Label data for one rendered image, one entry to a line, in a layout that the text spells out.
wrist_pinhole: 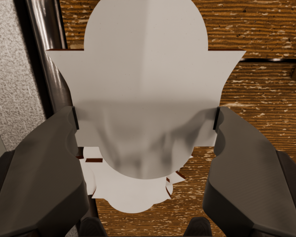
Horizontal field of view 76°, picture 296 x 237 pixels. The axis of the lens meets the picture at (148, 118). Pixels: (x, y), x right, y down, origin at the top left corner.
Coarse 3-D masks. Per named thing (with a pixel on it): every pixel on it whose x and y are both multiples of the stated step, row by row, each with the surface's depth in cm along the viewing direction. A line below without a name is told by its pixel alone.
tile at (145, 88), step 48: (144, 0) 10; (96, 48) 11; (144, 48) 11; (192, 48) 11; (96, 96) 12; (144, 96) 12; (192, 96) 12; (96, 144) 14; (144, 144) 14; (192, 144) 14
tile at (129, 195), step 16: (96, 160) 25; (96, 176) 26; (112, 176) 26; (96, 192) 27; (112, 192) 27; (128, 192) 27; (144, 192) 27; (160, 192) 27; (128, 208) 29; (144, 208) 29
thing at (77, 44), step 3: (75, 42) 21; (78, 42) 21; (81, 42) 21; (72, 45) 20; (75, 45) 20; (78, 45) 20; (81, 45) 20; (72, 48) 20; (75, 48) 20; (78, 48) 20; (81, 48) 20
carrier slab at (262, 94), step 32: (256, 64) 24; (288, 64) 24; (224, 96) 26; (256, 96) 26; (288, 96) 26; (288, 128) 28; (192, 160) 31; (192, 192) 34; (128, 224) 39; (160, 224) 39
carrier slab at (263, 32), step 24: (72, 0) 20; (96, 0) 20; (192, 0) 20; (216, 0) 20; (240, 0) 20; (264, 0) 20; (288, 0) 20; (72, 24) 21; (216, 24) 21; (240, 24) 21; (264, 24) 21; (288, 24) 21; (216, 48) 23; (240, 48) 23; (264, 48) 23; (288, 48) 23
